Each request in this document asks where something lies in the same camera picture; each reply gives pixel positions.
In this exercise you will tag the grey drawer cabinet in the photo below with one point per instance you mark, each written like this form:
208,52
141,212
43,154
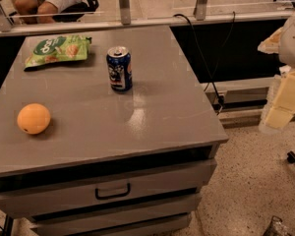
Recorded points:
161,136

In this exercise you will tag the black drawer handle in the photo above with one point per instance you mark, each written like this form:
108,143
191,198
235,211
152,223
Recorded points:
112,193

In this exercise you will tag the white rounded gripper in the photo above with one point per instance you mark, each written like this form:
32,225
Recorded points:
293,39

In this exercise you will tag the blue pepsi can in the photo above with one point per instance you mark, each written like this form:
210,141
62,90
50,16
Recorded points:
118,60

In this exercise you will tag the metal railing frame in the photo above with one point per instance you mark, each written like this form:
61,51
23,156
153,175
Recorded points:
143,13

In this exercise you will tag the orange fruit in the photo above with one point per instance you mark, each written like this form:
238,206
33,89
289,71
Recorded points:
34,118

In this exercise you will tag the green chip bag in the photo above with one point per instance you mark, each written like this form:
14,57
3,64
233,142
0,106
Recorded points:
62,48

